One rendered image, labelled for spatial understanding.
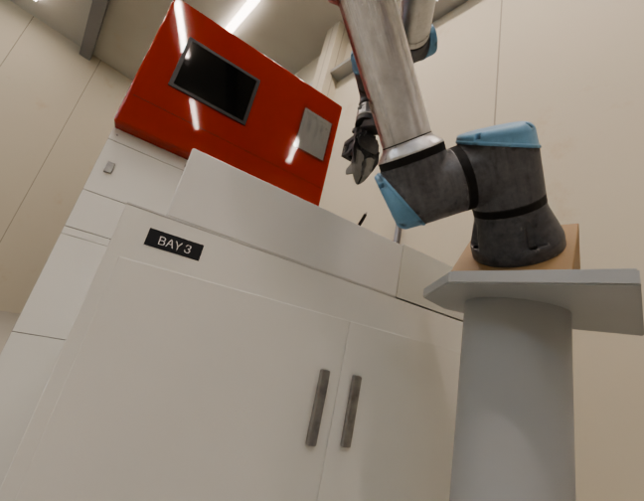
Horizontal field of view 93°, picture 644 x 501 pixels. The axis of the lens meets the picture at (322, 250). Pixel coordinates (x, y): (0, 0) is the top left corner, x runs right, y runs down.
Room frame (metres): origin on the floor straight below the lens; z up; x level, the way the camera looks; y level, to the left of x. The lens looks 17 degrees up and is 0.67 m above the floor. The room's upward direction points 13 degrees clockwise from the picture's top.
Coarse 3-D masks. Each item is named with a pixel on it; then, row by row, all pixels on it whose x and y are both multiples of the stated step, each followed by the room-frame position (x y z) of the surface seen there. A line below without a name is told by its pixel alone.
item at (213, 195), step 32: (192, 160) 0.51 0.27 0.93; (192, 192) 0.52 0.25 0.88; (224, 192) 0.54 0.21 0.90; (256, 192) 0.57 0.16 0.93; (192, 224) 0.53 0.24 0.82; (224, 224) 0.55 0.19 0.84; (256, 224) 0.58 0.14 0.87; (288, 224) 0.61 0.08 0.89; (320, 224) 0.65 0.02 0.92; (352, 224) 0.68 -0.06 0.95; (288, 256) 0.62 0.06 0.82; (320, 256) 0.65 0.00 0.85; (352, 256) 0.69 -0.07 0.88; (384, 256) 0.74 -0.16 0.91; (384, 288) 0.74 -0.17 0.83
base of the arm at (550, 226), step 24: (480, 216) 0.49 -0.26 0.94; (504, 216) 0.46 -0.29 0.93; (528, 216) 0.44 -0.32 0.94; (552, 216) 0.45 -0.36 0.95; (480, 240) 0.51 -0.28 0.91; (504, 240) 0.48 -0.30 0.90; (528, 240) 0.47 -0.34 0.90; (552, 240) 0.45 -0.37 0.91; (504, 264) 0.50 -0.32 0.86; (528, 264) 0.48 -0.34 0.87
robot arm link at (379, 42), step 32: (352, 0) 0.33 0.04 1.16; (384, 0) 0.32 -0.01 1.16; (352, 32) 0.36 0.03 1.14; (384, 32) 0.34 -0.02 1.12; (384, 64) 0.36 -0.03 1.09; (384, 96) 0.39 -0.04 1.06; (416, 96) 0.39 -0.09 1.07; (384, 128) 0.43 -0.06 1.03; (416, 128) 0.41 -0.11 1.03; (384, 160) 0.45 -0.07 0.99; (416, 160) 0.42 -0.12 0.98; (448, 160) 0.43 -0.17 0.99; (384, 192) 0.47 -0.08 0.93; (416, 192) 0.45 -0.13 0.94; (448, 192) 0.44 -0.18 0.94; (416, 224) 0.50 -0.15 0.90
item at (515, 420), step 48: (432, 288) 0.54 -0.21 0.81; (480, 288) 0.46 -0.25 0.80; (528, 288) 0.40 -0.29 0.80; (576, 288) 0.36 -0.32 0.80; (624, 288) 0.33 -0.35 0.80; (480, 336) 0.50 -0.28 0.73; (528, 336) 0.46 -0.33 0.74; (480, 384) 0.50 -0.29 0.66; (528, 384) 0.46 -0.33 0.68; (480, 432) 0.49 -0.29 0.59; (528, 432) 0.46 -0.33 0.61; (480, 480) 0.49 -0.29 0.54; (528, 480) 0.46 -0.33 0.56
